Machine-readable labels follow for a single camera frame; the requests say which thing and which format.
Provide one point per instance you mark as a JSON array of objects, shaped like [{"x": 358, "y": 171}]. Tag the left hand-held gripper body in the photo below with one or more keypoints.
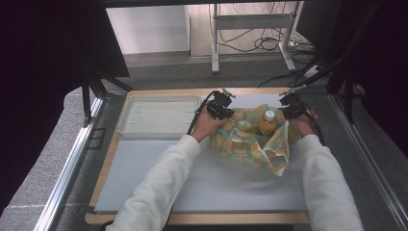
[{"x": 219, "y": 104}]

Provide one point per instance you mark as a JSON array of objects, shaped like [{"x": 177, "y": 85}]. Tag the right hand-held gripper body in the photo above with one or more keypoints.
[{"x": 293, "y": 107}]

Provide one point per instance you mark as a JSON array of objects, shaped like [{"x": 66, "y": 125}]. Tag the orange print cloth bag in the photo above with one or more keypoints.
[{"x": 243, "y": 144}]

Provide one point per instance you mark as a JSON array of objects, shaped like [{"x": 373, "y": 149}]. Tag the person's left hand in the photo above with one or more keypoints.
[{"x": 207, "y": 125}]

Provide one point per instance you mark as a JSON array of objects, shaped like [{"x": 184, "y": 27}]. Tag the person's right hand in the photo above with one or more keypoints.
[{"x": 304, "y": 125}]

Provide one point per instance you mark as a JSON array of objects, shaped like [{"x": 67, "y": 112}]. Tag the orange drink bottle white cap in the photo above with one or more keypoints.
[{"x": 267, "y": 126}]

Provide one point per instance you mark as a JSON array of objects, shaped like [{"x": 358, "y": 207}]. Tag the white power strip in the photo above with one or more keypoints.
[{"x": 312, "y": 71}]

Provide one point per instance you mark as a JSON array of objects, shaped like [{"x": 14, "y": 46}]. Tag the black metal stand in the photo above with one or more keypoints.
[
  {"x": 349, "y": 96},
  {"x": 87, "y": 96}
]

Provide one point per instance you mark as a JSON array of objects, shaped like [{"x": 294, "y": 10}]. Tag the white plastic tray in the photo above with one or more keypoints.
[{"x": 160, "y": 115}]

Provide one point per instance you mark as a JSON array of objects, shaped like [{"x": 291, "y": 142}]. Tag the pale grey table mat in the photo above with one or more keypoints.
[{"x": 208, "y": 186}]

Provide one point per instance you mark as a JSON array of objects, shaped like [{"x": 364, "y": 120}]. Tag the black curtain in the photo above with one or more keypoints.
[
  {"x": 48, "y": 64},
  {"x": 381, "y": 64}
]

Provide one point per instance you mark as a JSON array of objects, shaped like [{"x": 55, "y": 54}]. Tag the aluminium rail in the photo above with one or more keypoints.
[
  {"x": 369, "y": 154},
  {"x": 69, "y": 163}
]

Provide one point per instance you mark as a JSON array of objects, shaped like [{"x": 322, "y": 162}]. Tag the white metal desk frame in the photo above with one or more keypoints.
[{"x": 250, "y": 20}]

